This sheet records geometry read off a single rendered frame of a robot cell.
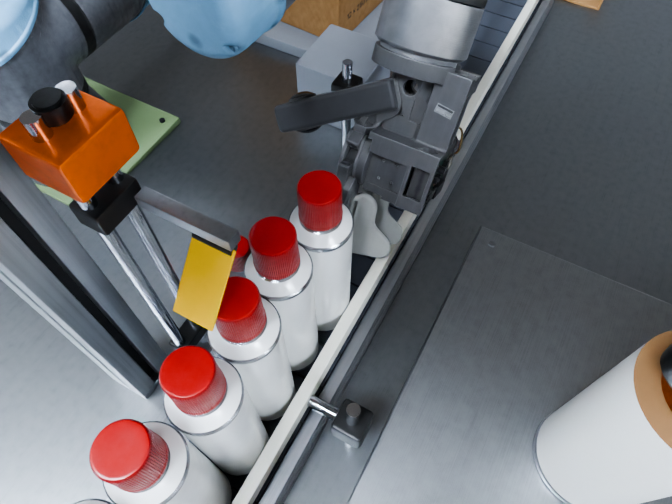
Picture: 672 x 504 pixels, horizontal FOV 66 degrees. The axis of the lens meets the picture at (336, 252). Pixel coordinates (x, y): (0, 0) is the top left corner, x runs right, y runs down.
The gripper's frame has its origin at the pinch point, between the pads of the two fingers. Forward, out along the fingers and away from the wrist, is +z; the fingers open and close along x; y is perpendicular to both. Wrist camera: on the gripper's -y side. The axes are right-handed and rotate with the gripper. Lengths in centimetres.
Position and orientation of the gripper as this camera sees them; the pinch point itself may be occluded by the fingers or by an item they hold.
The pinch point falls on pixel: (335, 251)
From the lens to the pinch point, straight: 51.8
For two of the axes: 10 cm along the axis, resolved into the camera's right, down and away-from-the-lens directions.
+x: 4.1, -3.8, 8.3
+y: 8.8, 4.0, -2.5
